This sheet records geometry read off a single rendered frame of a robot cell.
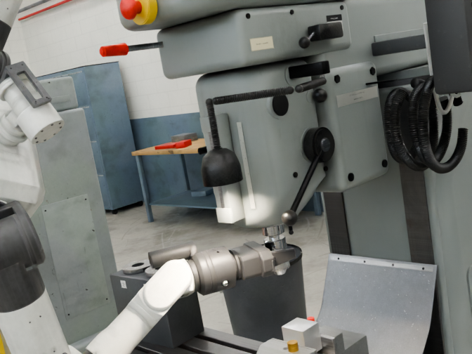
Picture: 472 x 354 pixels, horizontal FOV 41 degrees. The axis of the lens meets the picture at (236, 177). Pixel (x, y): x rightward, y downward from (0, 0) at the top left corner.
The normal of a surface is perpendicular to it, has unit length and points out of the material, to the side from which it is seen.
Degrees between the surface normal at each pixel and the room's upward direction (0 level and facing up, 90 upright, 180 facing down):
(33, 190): 95
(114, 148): 90
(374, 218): 90
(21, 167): 58
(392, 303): 62
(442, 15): 90
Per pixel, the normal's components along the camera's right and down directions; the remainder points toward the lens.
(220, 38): -0.70, 0.23
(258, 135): -0.10, 0.18
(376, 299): -0.70, -0.23
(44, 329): 0.65, 0.15
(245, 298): -0.42, 0.28
